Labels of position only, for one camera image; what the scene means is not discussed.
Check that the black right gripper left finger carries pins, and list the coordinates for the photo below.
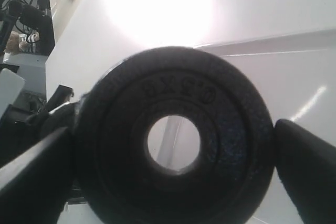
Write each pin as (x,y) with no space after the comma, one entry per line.
(37,169)

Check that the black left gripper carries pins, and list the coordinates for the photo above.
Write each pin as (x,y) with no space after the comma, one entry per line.
(22,129)

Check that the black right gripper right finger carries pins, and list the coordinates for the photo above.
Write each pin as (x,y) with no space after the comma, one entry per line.
(306,167)

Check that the black weight plate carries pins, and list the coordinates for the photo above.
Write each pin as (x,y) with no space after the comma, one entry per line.
(120,179)

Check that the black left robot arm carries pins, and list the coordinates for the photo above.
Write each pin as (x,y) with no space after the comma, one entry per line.
(27,39)

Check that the white plastic tray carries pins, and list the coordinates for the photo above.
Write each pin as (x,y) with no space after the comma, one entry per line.
(295,75)

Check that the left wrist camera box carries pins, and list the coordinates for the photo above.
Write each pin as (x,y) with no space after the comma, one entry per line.
(11,86)

